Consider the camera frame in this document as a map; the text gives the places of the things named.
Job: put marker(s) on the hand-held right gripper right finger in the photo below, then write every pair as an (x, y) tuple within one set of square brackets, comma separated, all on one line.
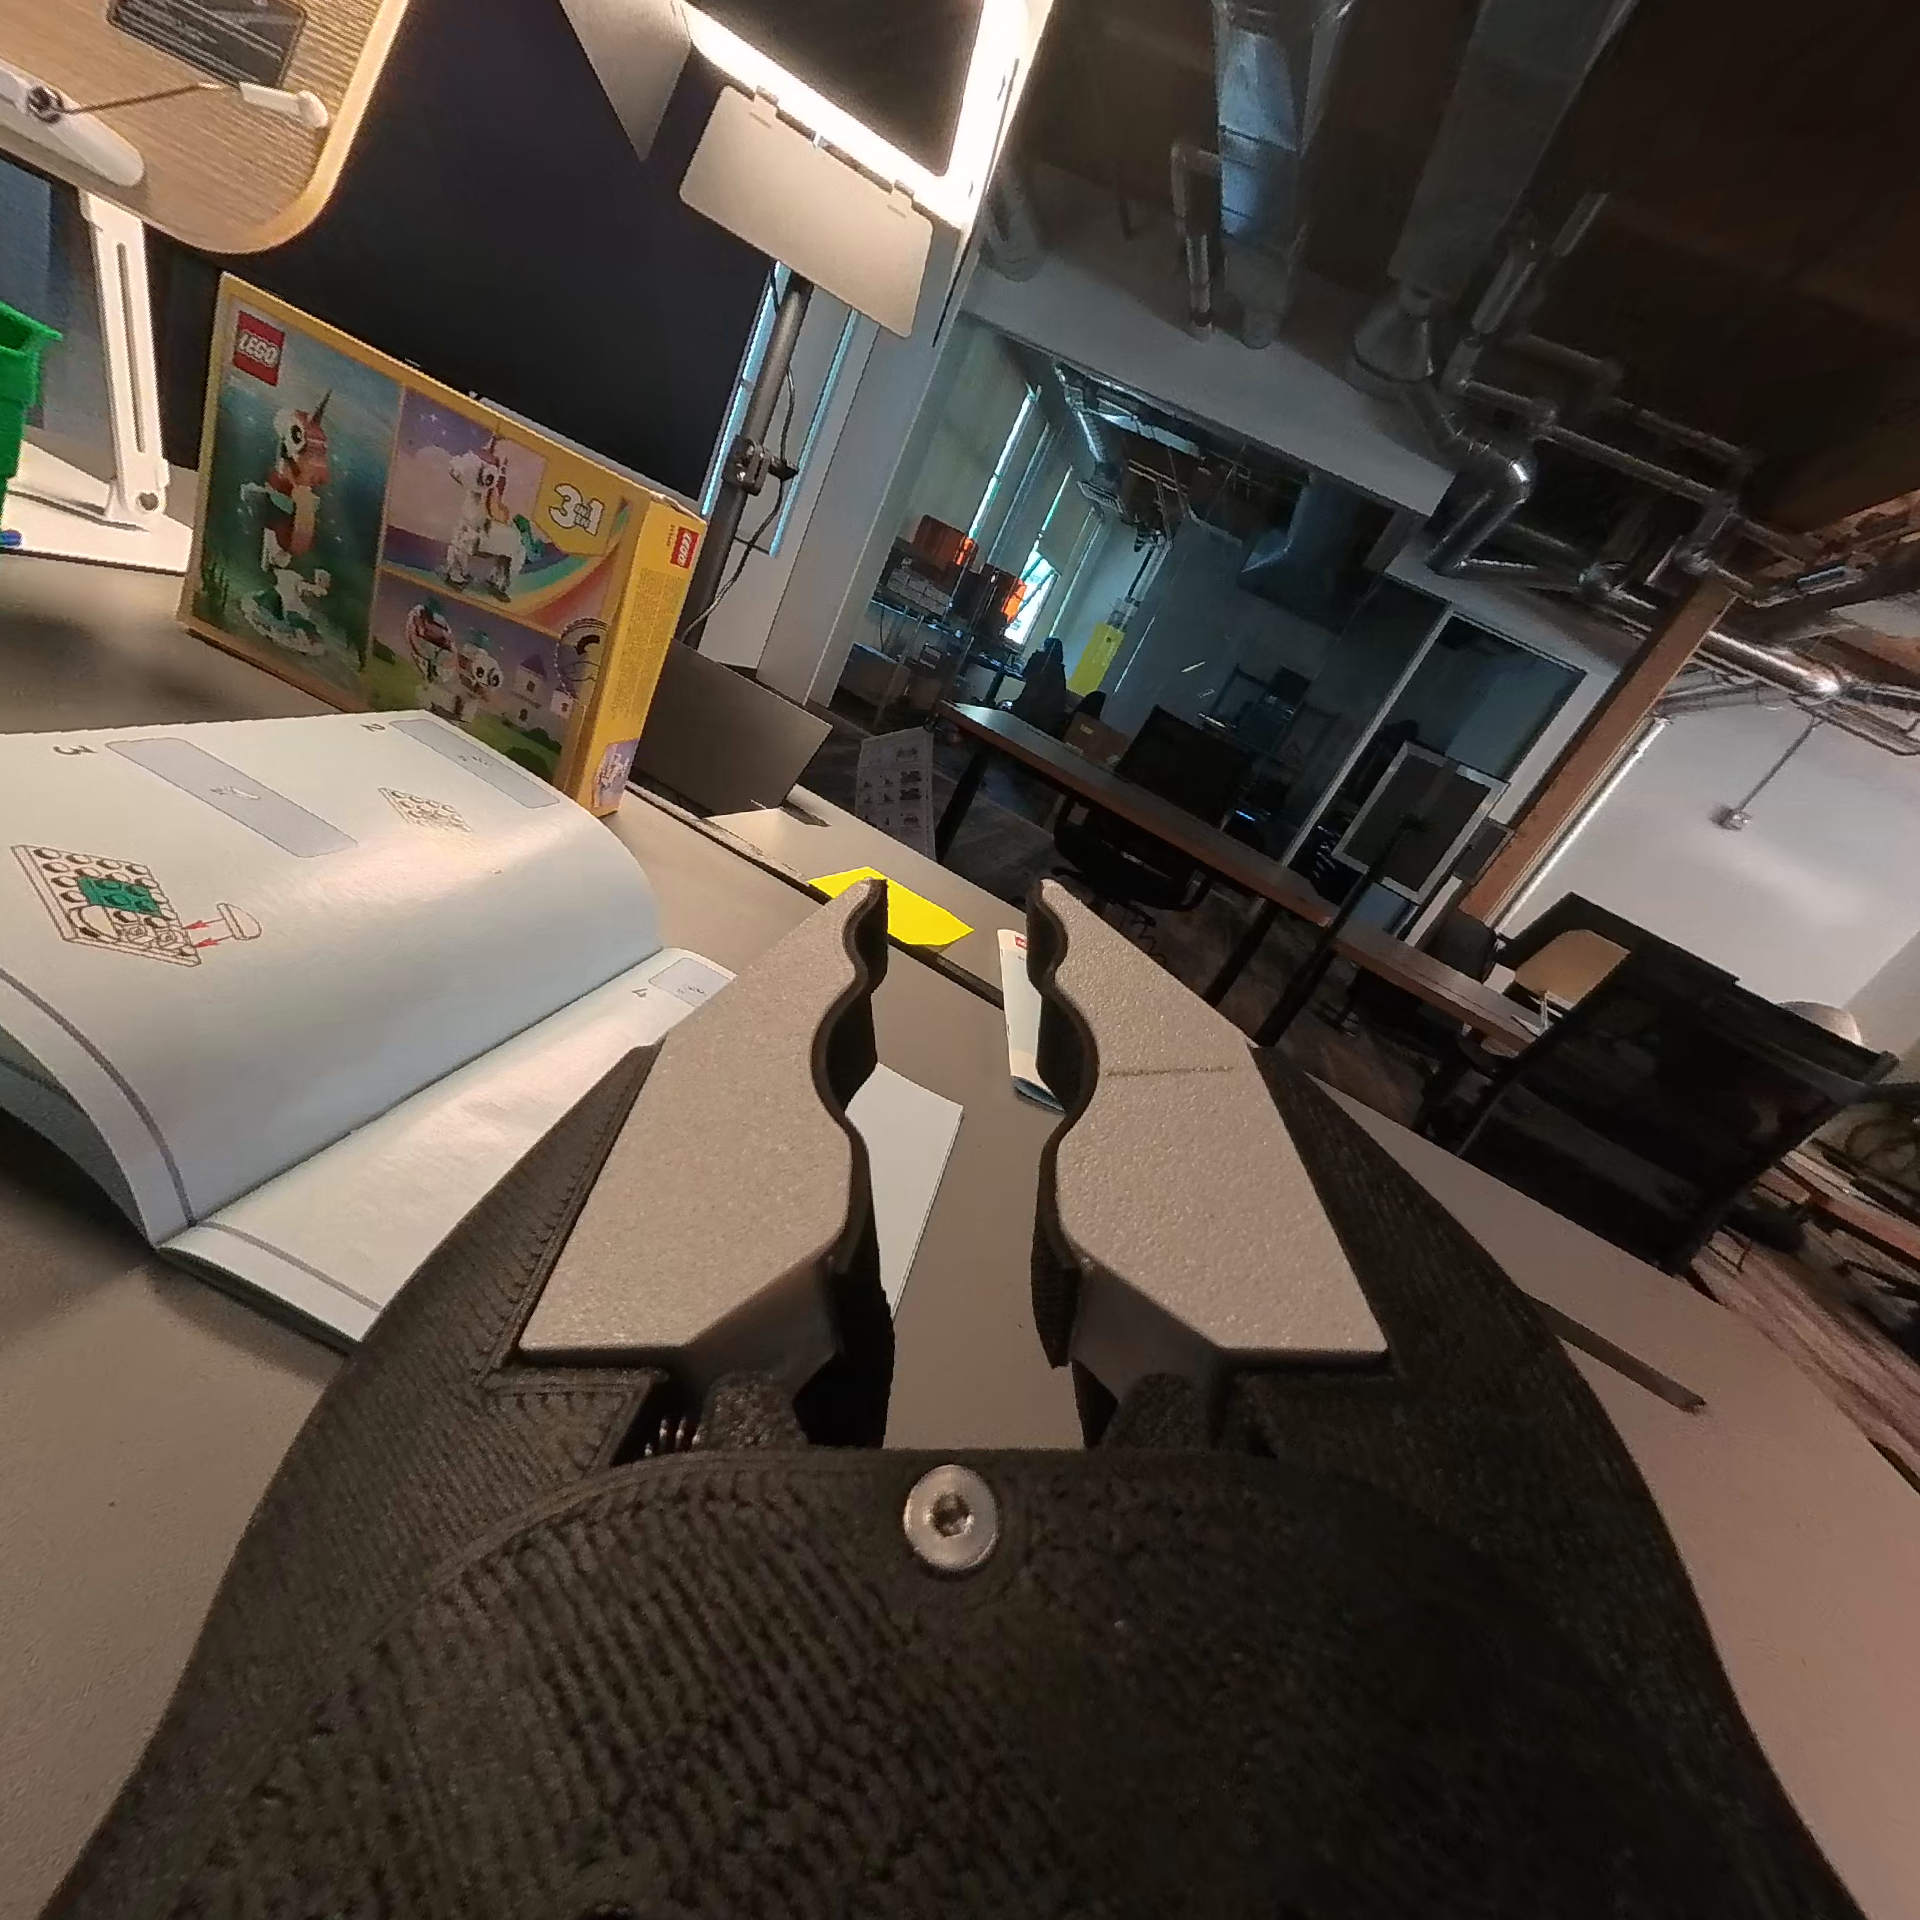
[(1201, 1202)]

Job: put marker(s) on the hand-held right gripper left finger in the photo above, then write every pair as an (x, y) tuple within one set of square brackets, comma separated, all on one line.
[(704, 1186)]

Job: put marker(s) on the green plastic bin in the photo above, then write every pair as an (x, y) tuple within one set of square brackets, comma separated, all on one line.
[(24, 389)]

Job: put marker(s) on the yellow lego set box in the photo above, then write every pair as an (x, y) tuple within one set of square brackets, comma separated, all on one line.
[(421, 510)]

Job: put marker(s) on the yellow sticky note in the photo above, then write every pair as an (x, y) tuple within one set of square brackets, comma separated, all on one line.
[(914, 909)]

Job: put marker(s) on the long wooden table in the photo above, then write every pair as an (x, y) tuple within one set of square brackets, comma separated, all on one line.
[(1171, 819)]

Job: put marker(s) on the open instruction booklet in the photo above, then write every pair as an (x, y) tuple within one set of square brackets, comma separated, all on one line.
[(329, 961)]

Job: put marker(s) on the printed paper sheet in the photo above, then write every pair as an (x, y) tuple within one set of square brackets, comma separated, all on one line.
[(896, 788)]

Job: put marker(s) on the dark grey flat panel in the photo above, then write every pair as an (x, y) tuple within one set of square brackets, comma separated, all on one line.
[(720, 734)]

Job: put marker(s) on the grey light stand pole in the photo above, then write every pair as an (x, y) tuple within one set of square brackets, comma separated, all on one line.
[(757, 435)]

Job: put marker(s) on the dark partition panel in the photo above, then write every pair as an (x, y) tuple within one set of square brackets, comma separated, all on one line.
[(493, 225)]

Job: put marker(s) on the white studio light panel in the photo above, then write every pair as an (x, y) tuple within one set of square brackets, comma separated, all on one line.
[(810, 196)]

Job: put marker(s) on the white metal stand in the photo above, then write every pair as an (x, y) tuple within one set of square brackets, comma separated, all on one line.
[(120, 377)]

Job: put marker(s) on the wooden board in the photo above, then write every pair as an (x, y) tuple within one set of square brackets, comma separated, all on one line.
[(225, 166)]

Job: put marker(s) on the black label plate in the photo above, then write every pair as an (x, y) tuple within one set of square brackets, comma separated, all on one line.
[(210, 37)]

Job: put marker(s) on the yellow wall poster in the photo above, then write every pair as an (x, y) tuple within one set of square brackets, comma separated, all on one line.
[(1094, 653)]

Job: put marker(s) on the metal ventilation duct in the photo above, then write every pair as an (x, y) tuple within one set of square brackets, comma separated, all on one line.
[(1484, 166), (1260, 135)]

